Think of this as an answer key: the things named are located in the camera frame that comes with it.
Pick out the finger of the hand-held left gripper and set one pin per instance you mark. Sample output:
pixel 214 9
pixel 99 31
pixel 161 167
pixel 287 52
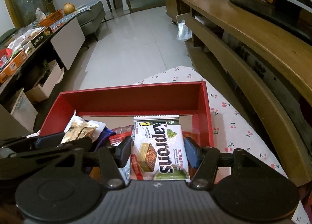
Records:
pixel 61 148
pixel 48 140

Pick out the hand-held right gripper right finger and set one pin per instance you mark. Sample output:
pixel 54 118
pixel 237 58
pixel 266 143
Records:
pixel 191 153

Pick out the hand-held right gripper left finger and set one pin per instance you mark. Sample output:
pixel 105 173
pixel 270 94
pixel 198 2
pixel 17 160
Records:
pixel 125 151

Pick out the red snack packet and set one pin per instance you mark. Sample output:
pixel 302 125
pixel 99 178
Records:
pixel 119 137

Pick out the blue wafer packet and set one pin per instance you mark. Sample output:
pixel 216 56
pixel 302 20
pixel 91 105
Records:
pixel 104 136

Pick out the gold snack packet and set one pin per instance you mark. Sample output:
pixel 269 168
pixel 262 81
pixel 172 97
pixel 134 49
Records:
pixel 80 129

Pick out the green and white wafer packet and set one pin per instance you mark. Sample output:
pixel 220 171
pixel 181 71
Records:
pixel 158 141

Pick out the red cardboard box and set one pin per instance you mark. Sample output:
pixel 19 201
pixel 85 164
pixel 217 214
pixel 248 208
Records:
pixel 136 102

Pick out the white storage bin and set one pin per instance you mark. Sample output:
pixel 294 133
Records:
pixel 24 112

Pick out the cherry print tablecloth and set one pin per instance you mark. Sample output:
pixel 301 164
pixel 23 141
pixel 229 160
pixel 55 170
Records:
pixel 231 116

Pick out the white cardboard box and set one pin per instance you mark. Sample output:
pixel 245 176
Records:
pixel 48 85

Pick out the orange cardboard box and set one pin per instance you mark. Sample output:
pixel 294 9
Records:
pixel 12 68

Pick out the red plastic bag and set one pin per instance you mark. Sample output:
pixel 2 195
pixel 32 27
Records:
pixel 4 54

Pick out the black and white side table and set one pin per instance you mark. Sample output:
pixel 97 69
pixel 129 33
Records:
pixel 70 41

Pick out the black snack box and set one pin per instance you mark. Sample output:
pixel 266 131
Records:
pixel 41 37

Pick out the pile of snack bags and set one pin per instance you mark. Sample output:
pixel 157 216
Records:
pixel 24 36

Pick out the clear plastic bag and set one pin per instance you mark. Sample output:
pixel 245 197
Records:
pixel 184 31

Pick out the orange basket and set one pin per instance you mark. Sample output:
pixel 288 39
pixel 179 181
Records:
pixel 52 16

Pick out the white plastic bag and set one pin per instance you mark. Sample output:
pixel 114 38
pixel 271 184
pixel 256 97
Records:
pixel 40 14

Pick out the wooden TV stand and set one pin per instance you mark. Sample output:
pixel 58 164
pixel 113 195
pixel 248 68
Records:
pixel 268 51

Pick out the grey sofa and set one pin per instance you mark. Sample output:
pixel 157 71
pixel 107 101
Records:
pixel 92 16

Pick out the yellow pomelo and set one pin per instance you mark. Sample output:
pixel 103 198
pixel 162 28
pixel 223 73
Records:
pixel 69 8

